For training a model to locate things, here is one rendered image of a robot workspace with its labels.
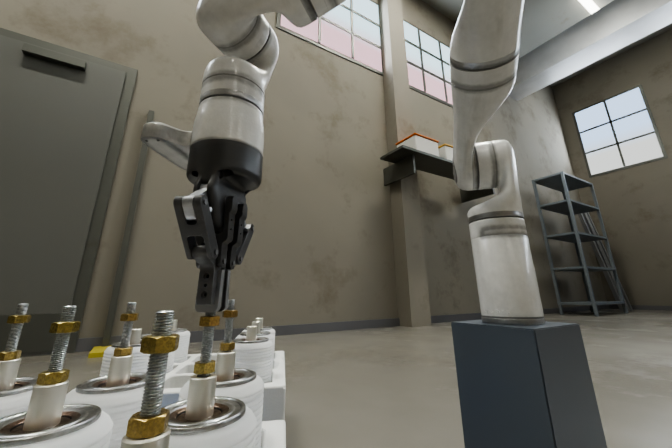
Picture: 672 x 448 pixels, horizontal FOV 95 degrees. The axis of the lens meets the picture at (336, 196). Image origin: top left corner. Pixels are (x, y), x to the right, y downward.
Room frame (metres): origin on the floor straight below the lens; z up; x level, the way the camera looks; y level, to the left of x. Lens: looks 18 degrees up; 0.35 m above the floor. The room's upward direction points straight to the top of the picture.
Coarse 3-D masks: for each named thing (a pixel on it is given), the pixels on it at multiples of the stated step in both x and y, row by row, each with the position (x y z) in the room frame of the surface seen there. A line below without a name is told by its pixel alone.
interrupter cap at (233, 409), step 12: (216, 396) 0.34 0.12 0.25; (168, 408) 0.31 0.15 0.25; (180, 408) 0.32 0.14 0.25; (216, 408) 0.32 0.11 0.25; (228, 408) 0.31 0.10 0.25; (240, 408) 0.31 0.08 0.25; (180, 420) 0.30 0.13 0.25; (204, 420) 0.29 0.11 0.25; (216, 420) 0.29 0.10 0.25; (228, 420) 0.28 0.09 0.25; (180, 432) 0.27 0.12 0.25; (192, 432) 0.27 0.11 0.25
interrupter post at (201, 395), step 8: (192, 376) 0.30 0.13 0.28; (208, 376) 0.30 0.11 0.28; (216, 376) 0.31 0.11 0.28; (192, 384) 0.30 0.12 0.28; (200, 384) 0.29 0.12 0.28; (208, 384) 0.30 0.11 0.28; (192, 392) 0.30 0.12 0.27; (200, 392) 0.30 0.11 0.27; (208, 392) 0.30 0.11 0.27; (192, 400) 0.30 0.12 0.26; (200, 400) 0.30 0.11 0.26; (208, 400) 0.30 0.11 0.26; (192, 408) 0.29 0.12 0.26; (200, 408) 0.30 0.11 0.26; (208, 408) 0.30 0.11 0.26; (192, 416) 0.29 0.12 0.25; (200, 416) 0.30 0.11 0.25; (208, 416) 0.30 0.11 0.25
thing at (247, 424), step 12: (240, 420) 0.30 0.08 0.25; (252, 420) 0.31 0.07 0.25; (204, 432) 0.27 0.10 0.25; (216, 432) 0.27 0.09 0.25; (228, 432) 0.28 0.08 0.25; (240, 432) 0.29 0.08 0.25; (252, 432) 0.30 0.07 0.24; (180, 444) 0.26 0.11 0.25; (192, 444) 0.26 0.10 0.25; (204, 444) 0.27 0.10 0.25; (216, 444) 0.27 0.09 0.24; (228, 444) 0.27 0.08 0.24; (240, 444) 0.28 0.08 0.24; (252, 444) 0.30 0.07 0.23
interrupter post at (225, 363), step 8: (224, 352) 0.42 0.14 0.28; (232, 352) 0.42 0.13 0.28; (216, 360) 0.42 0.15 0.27; (224, 360) 0.41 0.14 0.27; (232, 360) 0.42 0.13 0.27; (216, 368) 0.42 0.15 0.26; (224, 368) 0.41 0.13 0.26; (232, 368) 0.42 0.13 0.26; (224, 376) 0.41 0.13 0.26; (232, 376) 0.42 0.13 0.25
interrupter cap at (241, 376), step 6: (234, 372) 0.44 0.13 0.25; (240, 372) 0.44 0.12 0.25; (246, 372) 0.44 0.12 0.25; (252, 372) 0.44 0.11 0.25; (234, 378) 0.43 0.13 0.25; (240, 378) 0.41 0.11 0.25; (246, 378) 0.41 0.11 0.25; (252, 378) 0.41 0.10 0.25; (216, 384) 0.39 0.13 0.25; (222, 384) 0.39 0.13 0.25; (228, 384) 0.39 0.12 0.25; (234, 384) 0.39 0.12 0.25; (240, 384) 0.40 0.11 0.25
